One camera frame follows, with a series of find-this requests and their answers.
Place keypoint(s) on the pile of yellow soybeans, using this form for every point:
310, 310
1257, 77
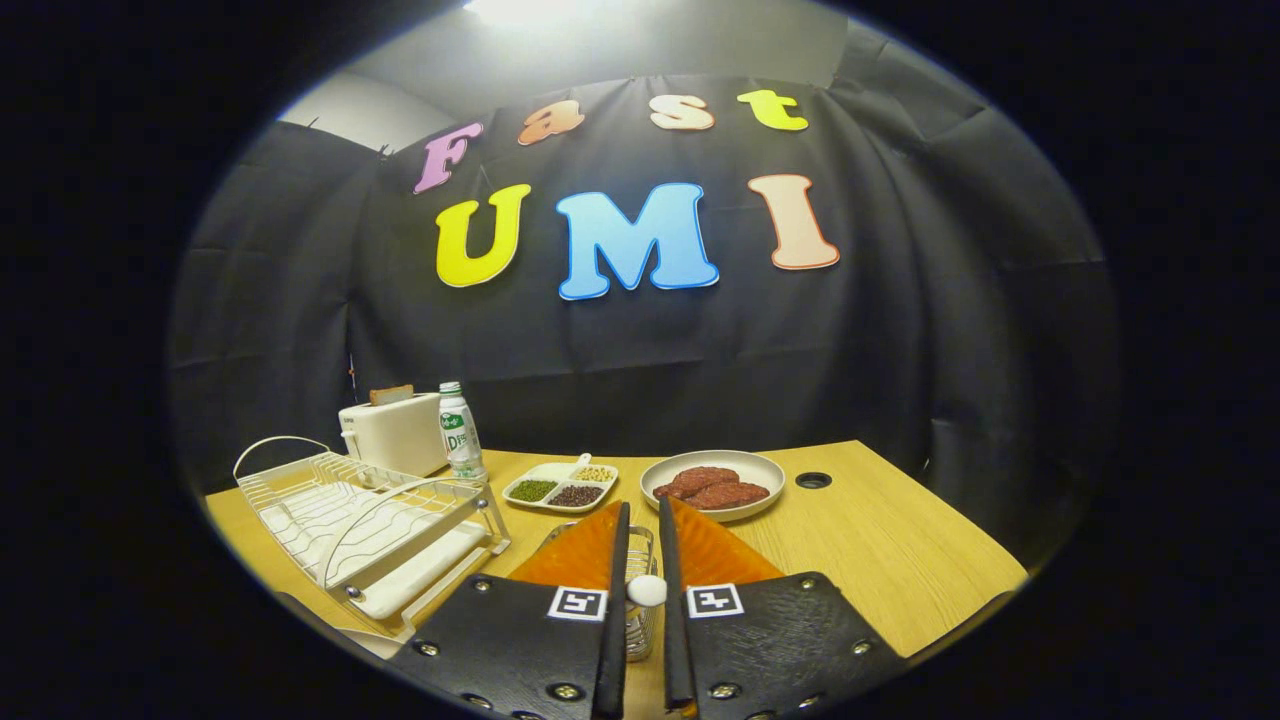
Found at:
594, 474

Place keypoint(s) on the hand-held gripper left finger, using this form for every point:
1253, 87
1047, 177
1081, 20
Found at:
612, 650

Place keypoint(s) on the pile of dark red beans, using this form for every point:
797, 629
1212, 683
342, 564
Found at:
576, 495

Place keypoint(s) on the white divided dish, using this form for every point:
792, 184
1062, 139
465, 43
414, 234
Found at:
553, 471

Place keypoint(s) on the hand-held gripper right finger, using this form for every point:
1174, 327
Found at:
678, 650

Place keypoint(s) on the cream toaster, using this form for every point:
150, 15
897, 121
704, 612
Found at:
395, 435

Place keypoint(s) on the black backdrop cloth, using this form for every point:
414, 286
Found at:
950, 330

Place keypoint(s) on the pile of green beans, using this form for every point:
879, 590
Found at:
533, 490

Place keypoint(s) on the red meat piece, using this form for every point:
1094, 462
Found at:
735, 495
700, 480

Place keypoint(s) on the cream plate with meat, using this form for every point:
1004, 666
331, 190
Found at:
760, 470

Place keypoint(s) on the white green label bottle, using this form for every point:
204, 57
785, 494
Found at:
461, 440

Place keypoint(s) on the brown bread slice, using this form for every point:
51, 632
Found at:
391, 394

